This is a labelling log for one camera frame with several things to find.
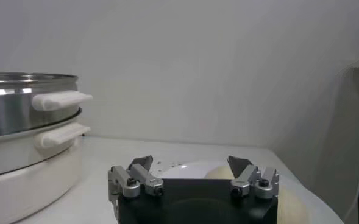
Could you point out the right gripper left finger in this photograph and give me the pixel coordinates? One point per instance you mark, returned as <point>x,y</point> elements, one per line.
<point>142,179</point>

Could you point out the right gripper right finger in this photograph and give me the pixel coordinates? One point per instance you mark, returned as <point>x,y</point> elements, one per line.
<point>246,179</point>

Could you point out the stainless steel steamer basket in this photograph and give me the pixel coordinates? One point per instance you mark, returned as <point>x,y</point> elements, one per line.
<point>8,112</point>

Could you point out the white round plate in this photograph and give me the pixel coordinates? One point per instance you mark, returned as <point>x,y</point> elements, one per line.
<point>185,172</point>

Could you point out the white electric cooker base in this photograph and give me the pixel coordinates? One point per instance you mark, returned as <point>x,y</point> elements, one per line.
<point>30,188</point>

